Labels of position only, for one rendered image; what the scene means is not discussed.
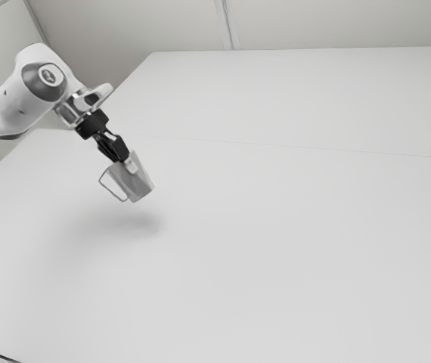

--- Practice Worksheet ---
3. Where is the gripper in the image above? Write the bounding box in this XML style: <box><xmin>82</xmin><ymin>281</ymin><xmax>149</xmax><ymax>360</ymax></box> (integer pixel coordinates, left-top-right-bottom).
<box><xmin>74</xmin><ymin>108</ymin><xmax>138</xmax><ymax>175</ymax></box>

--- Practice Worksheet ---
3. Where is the faceted mug with angular handle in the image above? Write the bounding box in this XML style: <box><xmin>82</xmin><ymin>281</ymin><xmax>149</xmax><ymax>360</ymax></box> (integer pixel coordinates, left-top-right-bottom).
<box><xmin>98</xmin><ymin>150</ymin><xmax>156</xmax><ymax>204</ymax></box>

